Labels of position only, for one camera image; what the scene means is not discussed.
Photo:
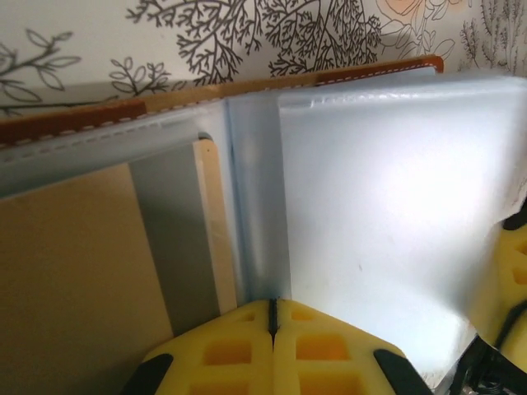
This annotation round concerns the cream credit card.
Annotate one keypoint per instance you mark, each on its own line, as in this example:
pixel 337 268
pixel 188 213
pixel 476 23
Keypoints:
pixel 220 247

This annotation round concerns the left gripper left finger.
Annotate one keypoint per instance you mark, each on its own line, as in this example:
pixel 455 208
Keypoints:
pixel 255 370

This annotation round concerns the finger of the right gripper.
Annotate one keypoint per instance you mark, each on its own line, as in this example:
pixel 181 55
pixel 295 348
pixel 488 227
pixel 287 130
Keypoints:
pixel 508 296

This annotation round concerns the brown leather card holder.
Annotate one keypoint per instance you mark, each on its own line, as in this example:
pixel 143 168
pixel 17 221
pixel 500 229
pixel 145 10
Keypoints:
pixel 370 205

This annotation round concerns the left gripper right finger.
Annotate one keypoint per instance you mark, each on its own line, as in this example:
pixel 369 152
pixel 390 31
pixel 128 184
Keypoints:
pixel 284 370

